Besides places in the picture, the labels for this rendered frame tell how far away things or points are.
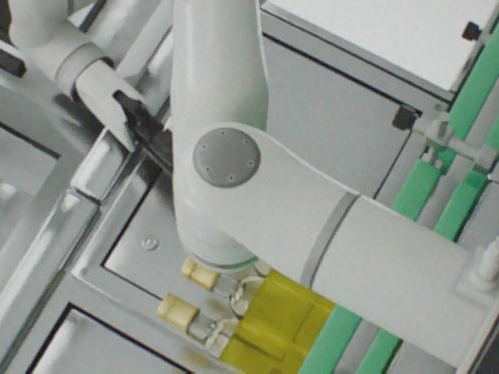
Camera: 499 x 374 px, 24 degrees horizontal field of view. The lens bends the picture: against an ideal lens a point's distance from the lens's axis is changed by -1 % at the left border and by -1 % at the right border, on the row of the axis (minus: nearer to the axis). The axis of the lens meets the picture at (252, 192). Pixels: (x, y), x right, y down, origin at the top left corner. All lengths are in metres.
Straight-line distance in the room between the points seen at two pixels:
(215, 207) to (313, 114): 0.68
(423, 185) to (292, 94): 0.38
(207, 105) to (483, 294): 0.30
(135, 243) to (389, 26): 0.48
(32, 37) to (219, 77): 0.54
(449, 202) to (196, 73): 0.40
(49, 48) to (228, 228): 0.62
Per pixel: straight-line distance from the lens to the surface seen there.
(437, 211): 1.38
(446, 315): 1.01
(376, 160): 1.67
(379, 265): 1.01
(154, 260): 1.64
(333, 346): 1.33
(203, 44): 1.11
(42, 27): 1.56
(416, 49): 1.74
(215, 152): 1.03
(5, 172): 1.76
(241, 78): 1.09
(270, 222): 1.02
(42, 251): 1.67
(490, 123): 1.53
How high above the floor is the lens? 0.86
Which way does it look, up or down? 11 degrees up
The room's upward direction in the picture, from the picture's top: 62 degrees counter-clockwise
